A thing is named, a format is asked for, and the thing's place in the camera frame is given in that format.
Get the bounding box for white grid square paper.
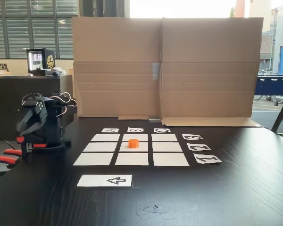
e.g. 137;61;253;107
73;153;114;166
91;134;120;142
83;142;117;153
122;134;149;142
115;153;149;166
152;142;183;152
119;142;149;152
153;153;190;166
151;134;178;142

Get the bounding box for dark wooden counter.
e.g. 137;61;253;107
0;75;74;141

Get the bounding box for white grey bundle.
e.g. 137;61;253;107
45;66;67;78

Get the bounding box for red black spring clamp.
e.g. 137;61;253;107
0;136;25;177

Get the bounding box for black mini fridge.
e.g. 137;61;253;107
26;48;55;76

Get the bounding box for white arrow paper sheet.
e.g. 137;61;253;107
76;174;133;188

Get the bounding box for clear tape scraps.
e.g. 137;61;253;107
135;204;173;221

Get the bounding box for paper sheet number 3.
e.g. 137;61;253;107
181;133;203;141

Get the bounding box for paper sheet number 2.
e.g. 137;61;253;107
186;142;212;152

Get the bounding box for paper sheet number 1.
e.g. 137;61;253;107
193;155;223;165

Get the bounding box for large brown cardboard box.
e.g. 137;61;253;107
71;16;264;128

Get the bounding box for black power cable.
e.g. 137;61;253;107
4;140;18;151

